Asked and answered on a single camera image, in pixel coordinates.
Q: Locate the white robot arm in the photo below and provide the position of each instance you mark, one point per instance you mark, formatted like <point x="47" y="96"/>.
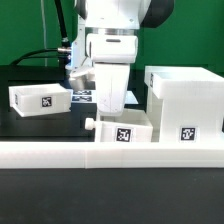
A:
<point x="109" y="45"/>

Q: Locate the white drawer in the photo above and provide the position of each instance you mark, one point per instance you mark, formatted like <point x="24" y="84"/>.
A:
<point x="132" y="126"/>
<point x="43" y="99"/>

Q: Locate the white marker sheet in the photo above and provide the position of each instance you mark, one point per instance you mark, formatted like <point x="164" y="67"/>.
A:
<point x="89" y="96"/>

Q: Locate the white drawer cabinet box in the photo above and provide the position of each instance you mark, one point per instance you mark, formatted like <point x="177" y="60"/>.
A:
<point x="185" y="104"/>

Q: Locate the white L-shaped fence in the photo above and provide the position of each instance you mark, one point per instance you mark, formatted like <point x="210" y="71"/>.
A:
<point x="90" y="155"/>

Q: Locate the white front drawer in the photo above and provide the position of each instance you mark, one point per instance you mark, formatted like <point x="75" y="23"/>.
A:
<point x="132" y="126"/>

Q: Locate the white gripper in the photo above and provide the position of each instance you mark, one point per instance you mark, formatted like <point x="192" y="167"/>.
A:
<point x="111" y="81"/>

